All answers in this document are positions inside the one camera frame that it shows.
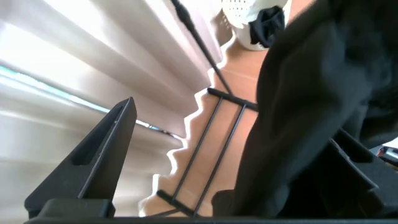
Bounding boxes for beige curtain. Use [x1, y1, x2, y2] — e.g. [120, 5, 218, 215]
[0, 0, 233, 218]

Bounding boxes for white laundry basket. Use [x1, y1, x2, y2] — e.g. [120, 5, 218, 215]
[221, 0, 292, 52]

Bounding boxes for black shorts with white cord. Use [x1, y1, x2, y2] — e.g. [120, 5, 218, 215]
[211, 0, 398, 218]

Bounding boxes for black garment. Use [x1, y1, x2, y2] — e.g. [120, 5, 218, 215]
[248, 5, 286, 49]

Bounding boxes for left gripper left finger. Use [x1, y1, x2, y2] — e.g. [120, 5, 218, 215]
[24, 96, 138, 219]

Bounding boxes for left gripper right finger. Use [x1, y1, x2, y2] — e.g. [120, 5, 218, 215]
[313, 129, 398, 217]

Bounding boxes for black clothes rack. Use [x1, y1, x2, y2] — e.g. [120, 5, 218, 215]
[146, 0, 259, 218]

